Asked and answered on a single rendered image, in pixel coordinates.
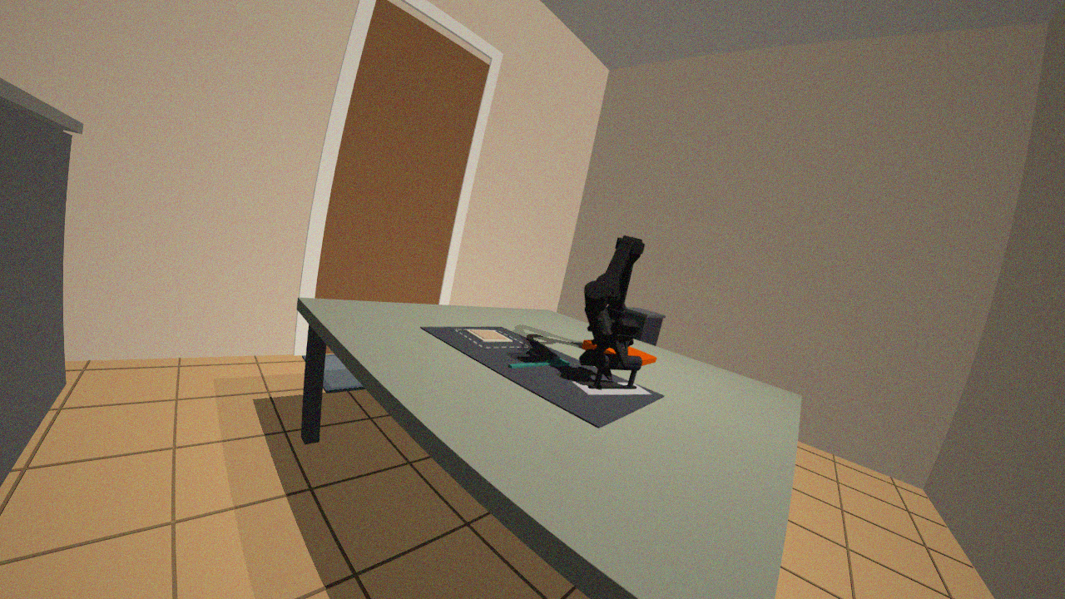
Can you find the teal small trowel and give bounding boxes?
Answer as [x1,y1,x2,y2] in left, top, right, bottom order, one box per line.
[508,358,571,369]

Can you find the tan square tile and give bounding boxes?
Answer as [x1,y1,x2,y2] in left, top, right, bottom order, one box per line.
[465,329,512,342]

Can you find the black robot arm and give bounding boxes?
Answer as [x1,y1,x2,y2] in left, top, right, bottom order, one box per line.
[584,234,644,324]

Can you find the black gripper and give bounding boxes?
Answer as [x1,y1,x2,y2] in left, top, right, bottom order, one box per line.
[579,314,640,368]

